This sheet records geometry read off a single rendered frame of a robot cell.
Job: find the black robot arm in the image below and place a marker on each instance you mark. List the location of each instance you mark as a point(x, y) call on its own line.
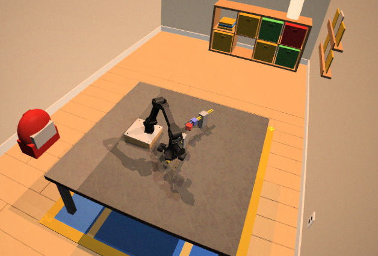
point(173, 130)

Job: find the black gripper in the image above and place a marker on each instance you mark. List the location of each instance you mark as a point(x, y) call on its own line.
point(163, 147)

